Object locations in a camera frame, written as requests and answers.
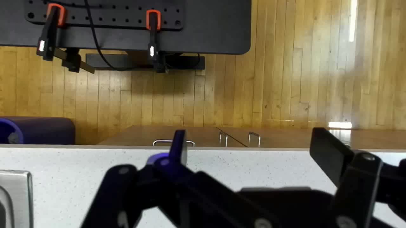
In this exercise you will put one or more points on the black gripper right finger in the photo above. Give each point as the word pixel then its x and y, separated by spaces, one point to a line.
pixel 355 181

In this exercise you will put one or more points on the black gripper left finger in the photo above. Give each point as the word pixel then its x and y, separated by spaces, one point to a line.
pixel 177 181

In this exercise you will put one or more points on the stainless steel sink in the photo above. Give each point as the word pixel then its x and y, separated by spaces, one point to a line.
pixel 13 198

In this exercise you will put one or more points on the wooden base cabinet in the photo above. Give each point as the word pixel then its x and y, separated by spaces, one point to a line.
pixel 286 137

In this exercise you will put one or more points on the black stand base bar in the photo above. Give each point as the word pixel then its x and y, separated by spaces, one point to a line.
pixel 185 62

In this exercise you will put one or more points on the blue plastic bin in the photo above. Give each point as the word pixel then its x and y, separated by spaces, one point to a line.
pixel 41 131

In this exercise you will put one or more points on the orange black bar clamp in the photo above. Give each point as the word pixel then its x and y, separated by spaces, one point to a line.
pixel 152 38
pixel 49 33

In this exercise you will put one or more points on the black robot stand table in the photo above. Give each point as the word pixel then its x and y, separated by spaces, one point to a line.
pixel 210 25

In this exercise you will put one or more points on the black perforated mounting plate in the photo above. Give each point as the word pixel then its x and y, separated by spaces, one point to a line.
pixel 109 17

